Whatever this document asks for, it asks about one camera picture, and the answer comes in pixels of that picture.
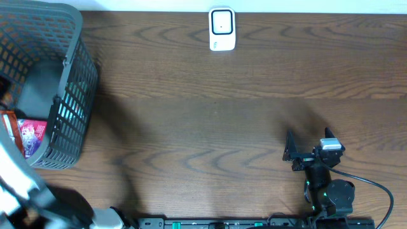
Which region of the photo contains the red purple floral packet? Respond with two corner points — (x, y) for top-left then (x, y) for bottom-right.
(17, 119), (47, 158)

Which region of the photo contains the orange Top chocolate bar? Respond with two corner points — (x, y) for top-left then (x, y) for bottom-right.
(1, 111), (24, 156)

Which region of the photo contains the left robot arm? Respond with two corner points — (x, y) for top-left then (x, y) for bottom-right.
(1, 127), (139, 228)

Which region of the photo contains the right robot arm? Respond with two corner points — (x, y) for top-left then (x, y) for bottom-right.
(282, 128), (355, 218)

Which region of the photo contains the grey plastic basket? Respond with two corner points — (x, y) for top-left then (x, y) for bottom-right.
(1, 1), (99, 170)

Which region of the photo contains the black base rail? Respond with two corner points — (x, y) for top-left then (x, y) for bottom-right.
(137, 216), (375, 229)

